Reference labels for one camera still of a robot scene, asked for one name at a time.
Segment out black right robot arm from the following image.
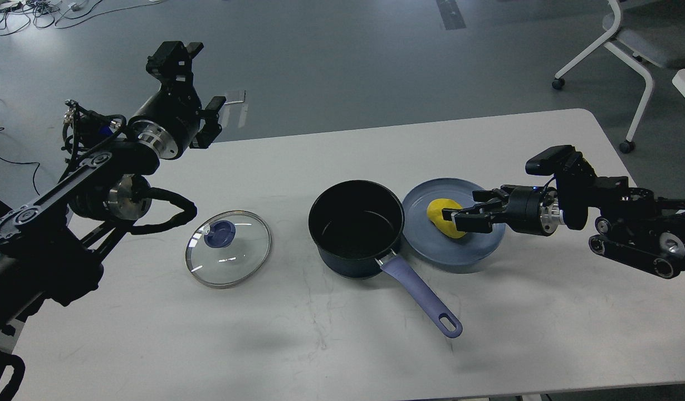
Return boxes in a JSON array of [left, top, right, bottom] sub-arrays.
[[440, 145, 685, 279]]

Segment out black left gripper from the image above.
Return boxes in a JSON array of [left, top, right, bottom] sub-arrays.
[[128, 41, 226, 160]]

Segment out tangled cables and power strip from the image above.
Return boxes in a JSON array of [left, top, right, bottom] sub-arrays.
[[0, 0, 165, 37]]

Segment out white office chair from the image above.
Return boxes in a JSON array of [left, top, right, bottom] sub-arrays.
[[551, 1, 685, 153]]

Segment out blue round plate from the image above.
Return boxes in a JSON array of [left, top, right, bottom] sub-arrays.
[[403, 178, 506, 272]]

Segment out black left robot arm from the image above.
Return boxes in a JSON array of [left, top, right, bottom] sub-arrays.
[[0, 41, 226, 400]]

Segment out glass pot lid purple knob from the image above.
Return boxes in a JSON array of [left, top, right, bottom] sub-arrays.
[[184, 211, 273, 289]]

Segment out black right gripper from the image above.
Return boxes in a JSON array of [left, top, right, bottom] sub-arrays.
[[442, 185, 565, 237]]

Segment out black floor cable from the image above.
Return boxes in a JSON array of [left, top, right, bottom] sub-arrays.
[[0, 128, 42, 195]]

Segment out dark blue saucepan purple handle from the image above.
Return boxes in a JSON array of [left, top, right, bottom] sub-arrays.
[[307, 180, 463, 339]]

